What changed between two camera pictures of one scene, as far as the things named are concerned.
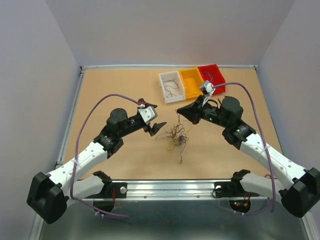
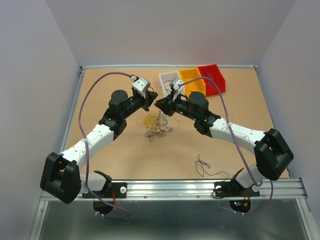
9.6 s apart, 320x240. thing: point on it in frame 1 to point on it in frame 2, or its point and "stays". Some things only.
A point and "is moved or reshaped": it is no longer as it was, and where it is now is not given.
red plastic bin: (212, 73) stays
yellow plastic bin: (193, 81) stays
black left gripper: (152, 130) to (150, 96)
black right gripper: (193, 111) to (167, 105)
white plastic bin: (172, 86) stays
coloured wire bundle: (176, 136) is moved or reshaped
